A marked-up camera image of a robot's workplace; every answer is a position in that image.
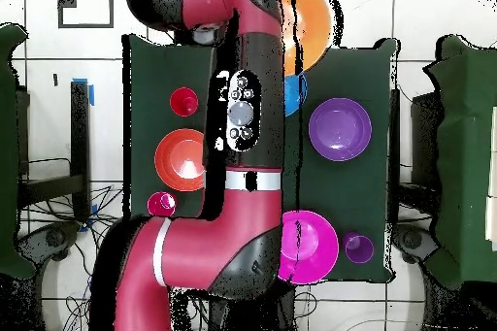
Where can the large blue bowl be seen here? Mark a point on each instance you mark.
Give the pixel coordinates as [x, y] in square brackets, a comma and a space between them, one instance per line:
[293, 94]

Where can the crimson cup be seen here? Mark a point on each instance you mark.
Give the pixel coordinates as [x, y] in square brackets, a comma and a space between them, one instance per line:
[157, 206]

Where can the black stand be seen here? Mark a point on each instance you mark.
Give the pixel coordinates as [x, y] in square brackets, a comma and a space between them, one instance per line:
[79, 133]
[425, 133]

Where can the white box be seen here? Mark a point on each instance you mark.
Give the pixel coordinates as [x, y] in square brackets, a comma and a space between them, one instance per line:
[493, 222]

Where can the black wheeled base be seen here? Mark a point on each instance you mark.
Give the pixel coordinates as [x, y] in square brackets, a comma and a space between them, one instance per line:
[56, 238]
[411, 239]

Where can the green cloth side table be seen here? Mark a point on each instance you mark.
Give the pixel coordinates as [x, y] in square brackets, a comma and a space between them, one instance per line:
[466, 152]
[7, 152]

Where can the pink bowl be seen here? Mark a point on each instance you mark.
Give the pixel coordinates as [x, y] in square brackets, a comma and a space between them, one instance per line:
[314, 245]

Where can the orange bowl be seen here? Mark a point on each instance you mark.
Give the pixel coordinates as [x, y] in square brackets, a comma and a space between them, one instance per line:
[314, 24]

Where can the red cup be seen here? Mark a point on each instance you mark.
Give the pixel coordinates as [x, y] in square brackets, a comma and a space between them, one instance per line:
[180, 100]

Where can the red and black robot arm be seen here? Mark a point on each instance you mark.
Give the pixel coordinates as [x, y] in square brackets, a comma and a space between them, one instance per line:
[217, 245]

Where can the blue tape strip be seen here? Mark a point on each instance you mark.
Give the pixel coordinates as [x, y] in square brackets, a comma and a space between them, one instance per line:
[91, 96]

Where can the purple bowl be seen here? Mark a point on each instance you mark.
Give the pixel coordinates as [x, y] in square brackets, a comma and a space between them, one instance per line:
[339, 129]

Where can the purple cup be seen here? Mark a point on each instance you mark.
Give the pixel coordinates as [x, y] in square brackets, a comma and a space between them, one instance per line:
[359, 249]

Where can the red-orange bowl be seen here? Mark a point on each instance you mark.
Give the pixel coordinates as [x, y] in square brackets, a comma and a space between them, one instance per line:
[171, 160]

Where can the dark green tablecloth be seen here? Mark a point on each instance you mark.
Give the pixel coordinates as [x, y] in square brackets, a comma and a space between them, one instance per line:
[349, 191]

